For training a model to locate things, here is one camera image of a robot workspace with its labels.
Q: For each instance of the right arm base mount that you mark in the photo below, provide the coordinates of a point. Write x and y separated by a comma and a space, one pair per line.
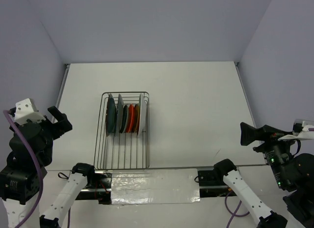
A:
210, 184

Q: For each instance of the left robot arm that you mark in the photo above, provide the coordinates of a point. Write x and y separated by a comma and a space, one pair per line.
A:
22, 179

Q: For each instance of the orange small plate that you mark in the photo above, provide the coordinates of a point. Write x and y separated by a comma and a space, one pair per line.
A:
130, 118

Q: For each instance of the silver foil tape sheet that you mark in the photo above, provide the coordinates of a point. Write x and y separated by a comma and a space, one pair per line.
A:
161, 186

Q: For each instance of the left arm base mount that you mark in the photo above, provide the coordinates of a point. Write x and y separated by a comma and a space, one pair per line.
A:
99, 189

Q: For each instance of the red and teal floral plate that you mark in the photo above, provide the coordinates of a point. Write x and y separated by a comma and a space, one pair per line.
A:
142, 114

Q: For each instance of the dark teal glazed plate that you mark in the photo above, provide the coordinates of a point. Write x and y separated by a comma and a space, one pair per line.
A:
110, 115

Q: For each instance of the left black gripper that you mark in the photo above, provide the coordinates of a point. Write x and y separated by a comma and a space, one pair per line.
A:
63, 124

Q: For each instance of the blue patterned small plate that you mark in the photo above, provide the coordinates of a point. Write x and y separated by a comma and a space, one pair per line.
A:
125, 119

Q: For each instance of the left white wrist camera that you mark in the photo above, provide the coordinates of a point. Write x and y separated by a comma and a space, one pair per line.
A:
25, 110

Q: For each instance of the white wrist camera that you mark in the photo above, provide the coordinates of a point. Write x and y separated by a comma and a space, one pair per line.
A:
25, 110
302, 130

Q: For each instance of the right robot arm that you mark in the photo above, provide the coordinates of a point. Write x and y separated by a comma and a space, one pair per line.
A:
293, 173

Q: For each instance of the yellow patterned small plate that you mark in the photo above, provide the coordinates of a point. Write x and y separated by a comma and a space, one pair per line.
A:
136, 118

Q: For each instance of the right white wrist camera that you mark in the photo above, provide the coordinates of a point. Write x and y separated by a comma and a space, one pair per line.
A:
302, 130

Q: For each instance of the blue floral white plate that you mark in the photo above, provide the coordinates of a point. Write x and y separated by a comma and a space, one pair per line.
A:
120, 106

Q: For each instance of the metal wire dish rack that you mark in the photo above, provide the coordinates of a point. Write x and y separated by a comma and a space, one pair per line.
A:
123, 137

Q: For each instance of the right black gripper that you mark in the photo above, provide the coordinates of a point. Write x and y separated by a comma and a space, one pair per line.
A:
268, 133

